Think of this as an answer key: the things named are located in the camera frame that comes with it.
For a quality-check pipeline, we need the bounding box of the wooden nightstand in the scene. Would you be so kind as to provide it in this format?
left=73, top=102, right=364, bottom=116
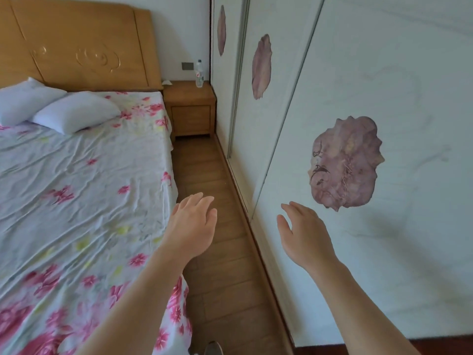
left=163, top=80, right=217, bottom=140

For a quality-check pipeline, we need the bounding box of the person's left hand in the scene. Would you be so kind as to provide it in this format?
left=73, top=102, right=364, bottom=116
left=160, top=192, right=219, bottom=261

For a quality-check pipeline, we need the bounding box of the white wardrobe door purple print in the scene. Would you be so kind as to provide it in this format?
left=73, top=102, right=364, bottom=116
left=251, top=0, right=473, bottom=348
left=211, top=0, right=249, bottom=156
left=227, top=0, right=326, bottom=219

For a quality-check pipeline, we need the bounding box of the floral white bedsheet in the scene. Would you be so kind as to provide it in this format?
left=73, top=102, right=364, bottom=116
left=0, top=90, right=193, bottom=355

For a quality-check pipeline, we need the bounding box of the wooden bed headboard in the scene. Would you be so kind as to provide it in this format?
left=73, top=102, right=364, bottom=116
left=0, top=0, right=163, bottom=93

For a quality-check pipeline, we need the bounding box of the person's right forearm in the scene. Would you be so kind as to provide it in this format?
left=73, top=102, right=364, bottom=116
left=306, top=257, right=422, bottom=355

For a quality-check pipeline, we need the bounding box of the person's left forearm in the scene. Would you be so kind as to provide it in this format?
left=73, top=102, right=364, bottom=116
left=76, top=248, right=197, bottom=355

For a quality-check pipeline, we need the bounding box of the white pillow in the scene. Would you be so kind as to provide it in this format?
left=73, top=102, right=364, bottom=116
left=0, top=77, right=68, bottom=127
left=31, top=91, right=122, bottom=136

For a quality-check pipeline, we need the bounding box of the person's right hand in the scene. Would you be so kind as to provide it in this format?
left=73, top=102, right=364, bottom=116
left=276, top=201, right=339, bottom=273

